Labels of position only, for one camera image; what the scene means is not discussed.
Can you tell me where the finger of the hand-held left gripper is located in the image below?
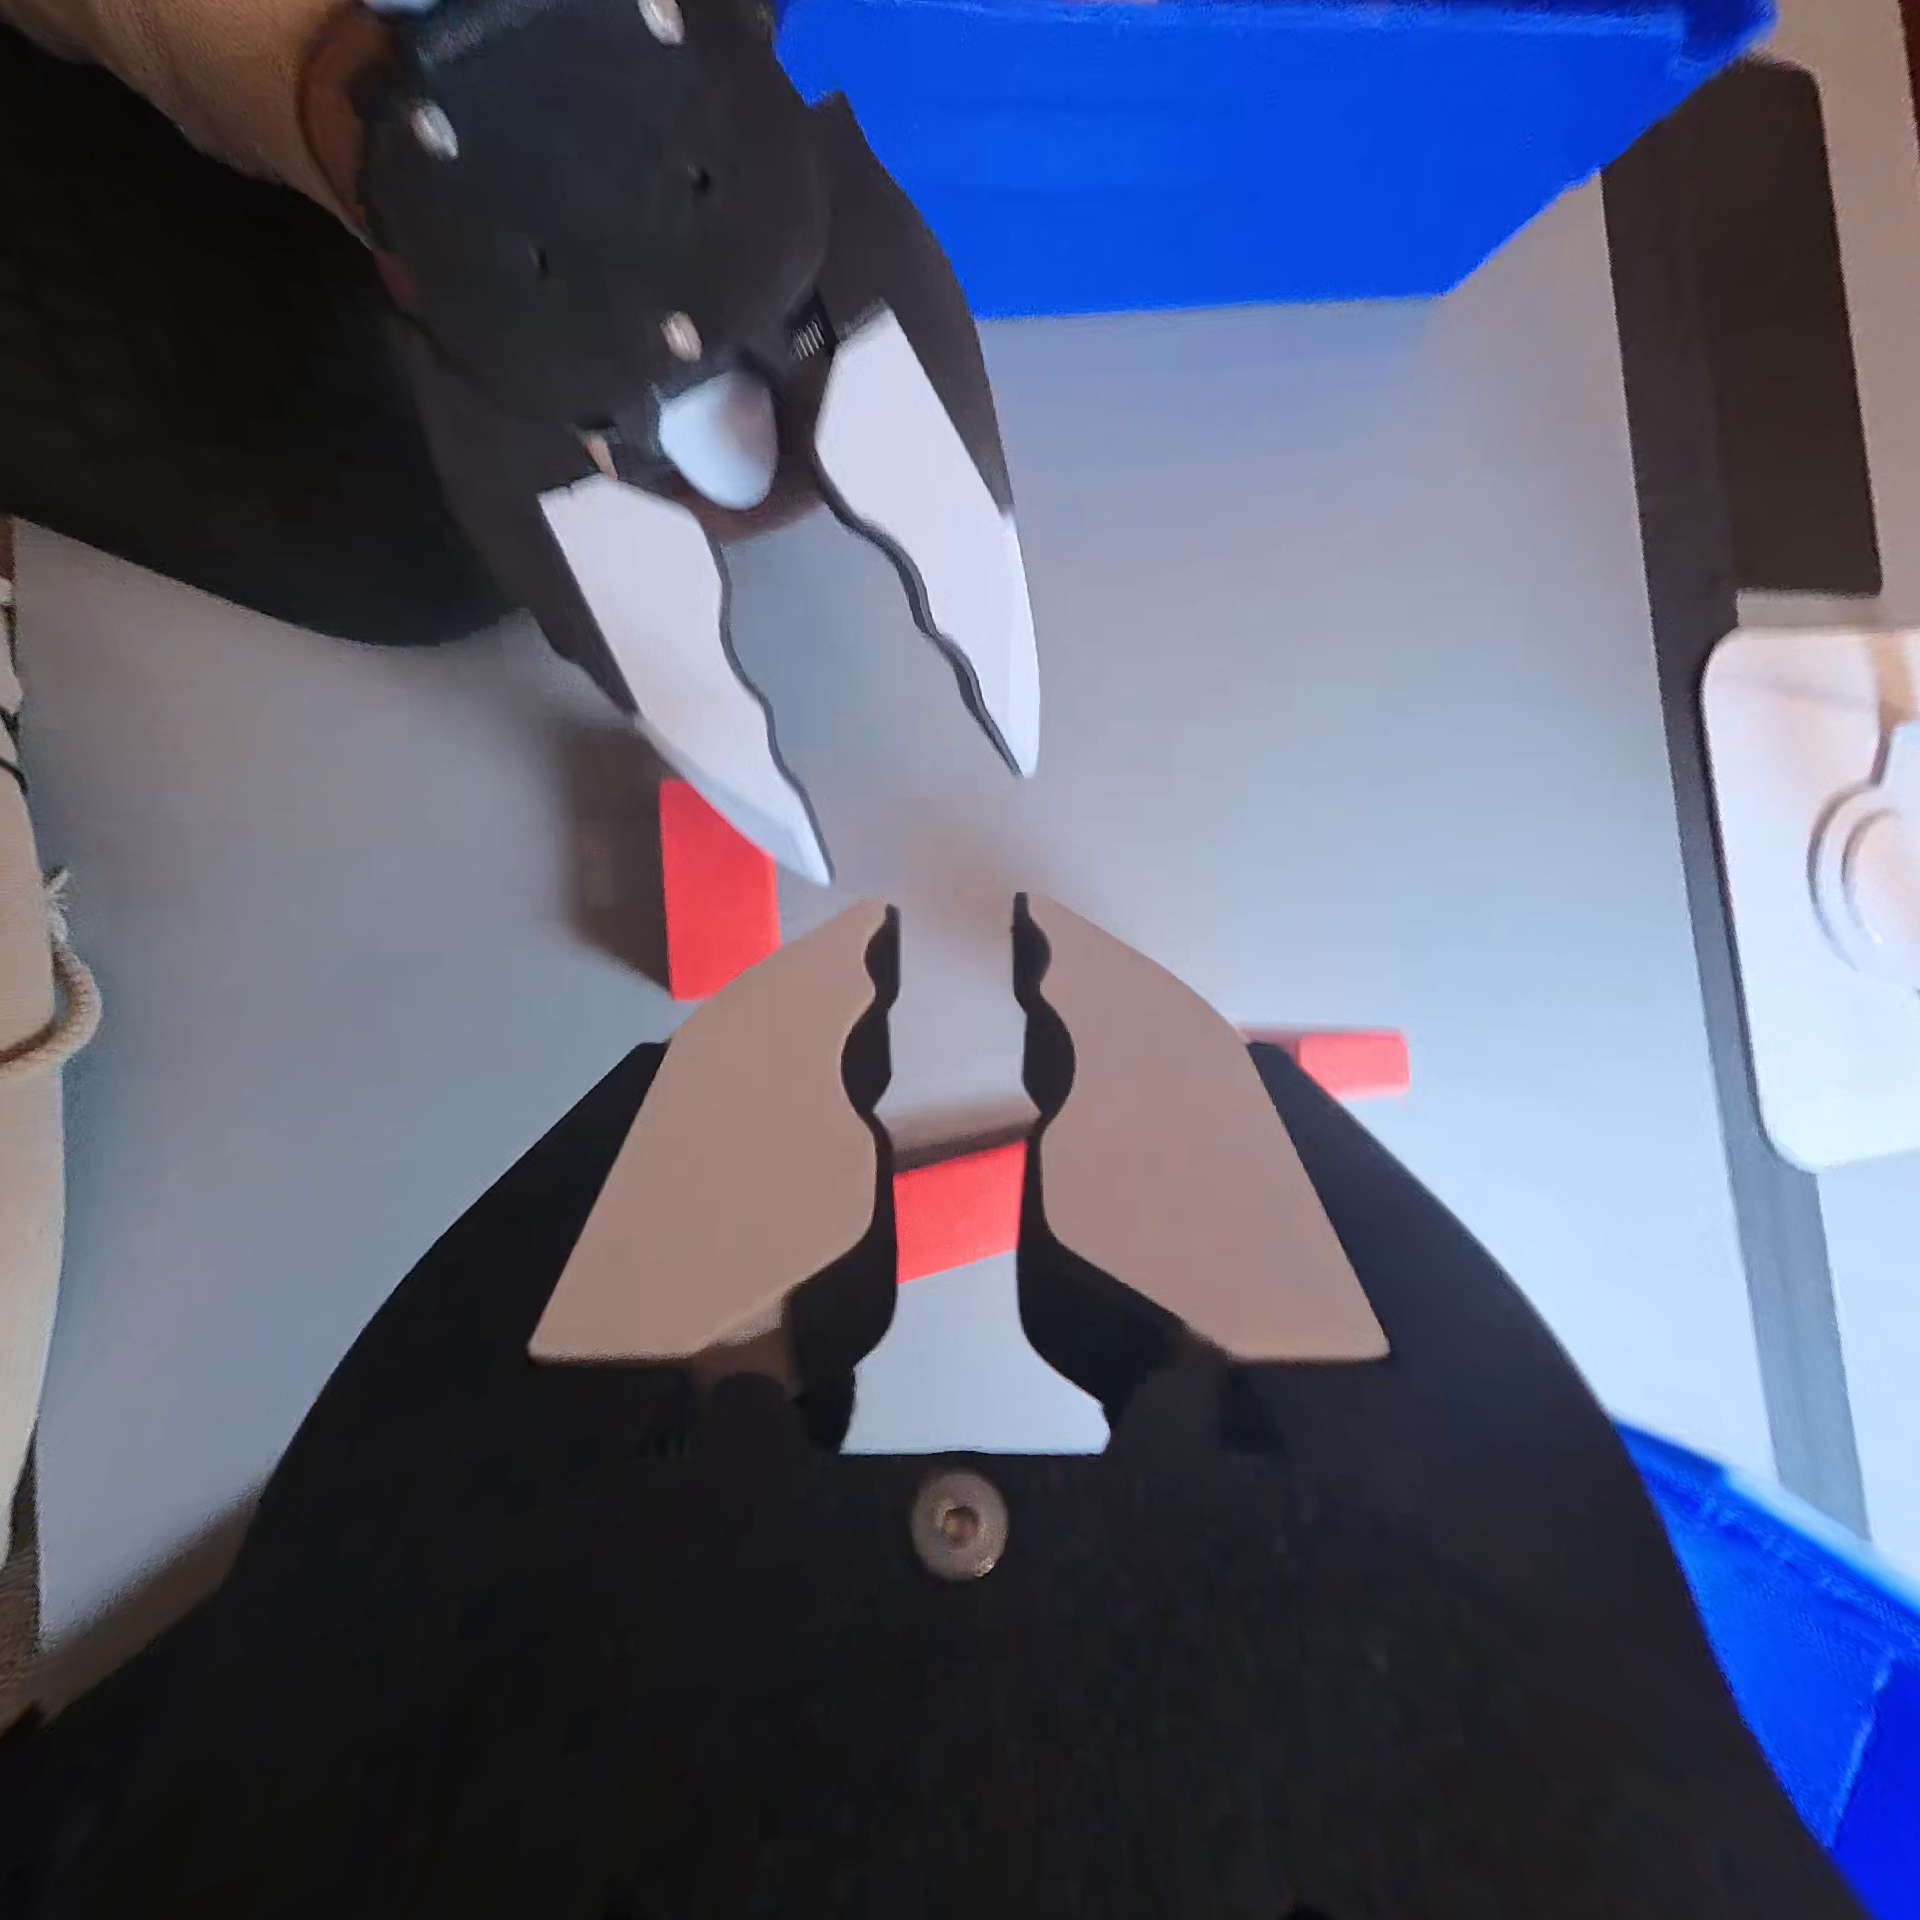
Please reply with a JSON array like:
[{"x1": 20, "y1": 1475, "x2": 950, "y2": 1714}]
[
  {"x1": 811, "y1": 304, "x2": 1044, "y2": 781},
  {"x1": 535, "y1": 475, "x2": 834, "y2": 893}
]

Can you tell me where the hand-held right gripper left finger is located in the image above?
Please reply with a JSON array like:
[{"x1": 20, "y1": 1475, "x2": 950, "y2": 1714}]
[{"x1": 530, "y1": 900, "x2": 901, "y2": 1443}]

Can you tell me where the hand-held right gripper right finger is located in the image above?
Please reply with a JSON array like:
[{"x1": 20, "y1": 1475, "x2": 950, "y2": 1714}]
[{"x1": 1014, "y1": 893, "x2": 1392, "y2": 1422}]

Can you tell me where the red wooden plank block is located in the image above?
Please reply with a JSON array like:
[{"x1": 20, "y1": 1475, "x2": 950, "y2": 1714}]
[
  {"x1": 655, "y1": 776, "x2": 783, "y2": 1003},
  {"x1": 892, "y1": 1028, "x2": 1412, "y2": 1286}
]

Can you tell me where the blue plastic bin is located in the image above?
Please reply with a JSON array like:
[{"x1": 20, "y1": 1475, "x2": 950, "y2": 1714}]
[
  {"x1": 1618, "y1": 1422, "x2": 1920, "y2": 1920},
  {"x1": 771, "y1": 0, "x2": 1781, "y2": 319}
]

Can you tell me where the person's left hand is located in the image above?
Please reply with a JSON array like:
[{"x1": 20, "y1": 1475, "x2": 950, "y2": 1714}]
[{"x1": 292, "y1": 7, "x2": 395, "y2": 250}]

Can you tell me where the black mesh wrist rest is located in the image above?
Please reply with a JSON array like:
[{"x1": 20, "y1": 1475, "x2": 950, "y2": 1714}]
[{"x1": 0, "y1": 30, "x2": 518, "y2": 650}]

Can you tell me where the white document stand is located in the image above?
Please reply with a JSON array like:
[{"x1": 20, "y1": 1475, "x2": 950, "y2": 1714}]
[{"x1": 1699, "y1": 620, "x2": 1920, "y2": 1175}]

